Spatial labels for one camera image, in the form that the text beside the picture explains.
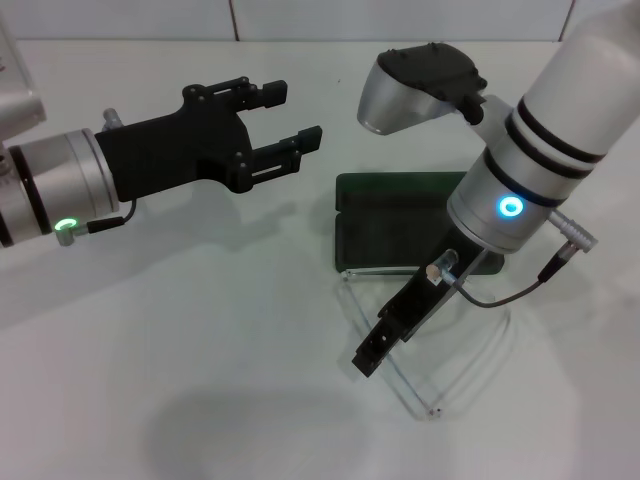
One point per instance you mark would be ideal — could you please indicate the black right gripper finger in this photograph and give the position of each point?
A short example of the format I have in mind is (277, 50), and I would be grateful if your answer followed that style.
(372, 350)

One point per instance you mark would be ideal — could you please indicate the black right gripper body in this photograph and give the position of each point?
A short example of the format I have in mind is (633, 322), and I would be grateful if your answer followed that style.
(425, 295)

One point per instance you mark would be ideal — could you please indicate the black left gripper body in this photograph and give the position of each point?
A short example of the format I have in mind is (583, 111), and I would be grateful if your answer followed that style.
(165, 150)

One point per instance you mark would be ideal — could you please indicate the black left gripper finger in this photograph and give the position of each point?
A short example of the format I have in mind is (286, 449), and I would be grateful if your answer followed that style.
(307, 140)
(275, 92)

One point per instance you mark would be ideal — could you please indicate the green glasses case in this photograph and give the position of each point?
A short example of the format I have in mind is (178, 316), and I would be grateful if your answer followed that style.
(390, 225)

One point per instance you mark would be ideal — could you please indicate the clear white glasses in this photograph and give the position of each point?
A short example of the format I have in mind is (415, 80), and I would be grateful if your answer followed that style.
(433, 413)

